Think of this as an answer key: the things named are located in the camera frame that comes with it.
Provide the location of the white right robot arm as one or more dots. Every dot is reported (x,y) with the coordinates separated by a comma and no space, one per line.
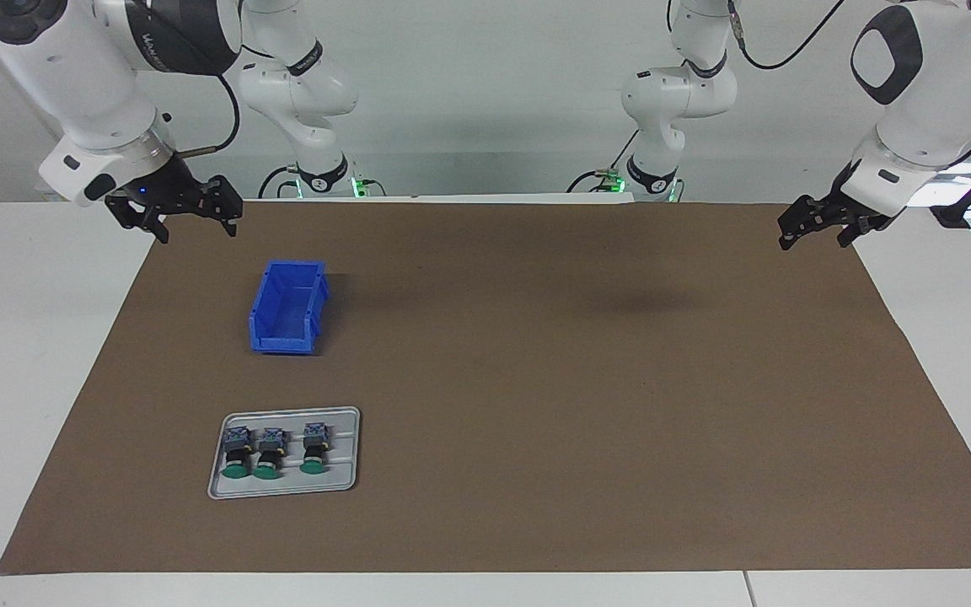
(98,76)

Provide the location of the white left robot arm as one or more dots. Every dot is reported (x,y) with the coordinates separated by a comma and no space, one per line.
(941,101)

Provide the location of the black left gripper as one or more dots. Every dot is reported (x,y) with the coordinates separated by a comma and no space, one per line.
(850,196)

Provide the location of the green lit connector box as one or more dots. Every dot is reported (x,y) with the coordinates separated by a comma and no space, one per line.
(610,181)
(366,187)

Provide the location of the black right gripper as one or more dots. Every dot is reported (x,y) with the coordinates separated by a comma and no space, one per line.
(167,185)

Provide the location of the silver metal tray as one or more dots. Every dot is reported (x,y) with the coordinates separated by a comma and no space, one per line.
(342,455)

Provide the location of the blue plastic storage bin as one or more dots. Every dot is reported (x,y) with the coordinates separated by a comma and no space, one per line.
(287,316)

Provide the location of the brown table mat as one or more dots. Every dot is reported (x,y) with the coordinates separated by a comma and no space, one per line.
(578,405)

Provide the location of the green push button switch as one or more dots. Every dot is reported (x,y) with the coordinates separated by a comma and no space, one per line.
(314,447)
(270,451)
(237,451)

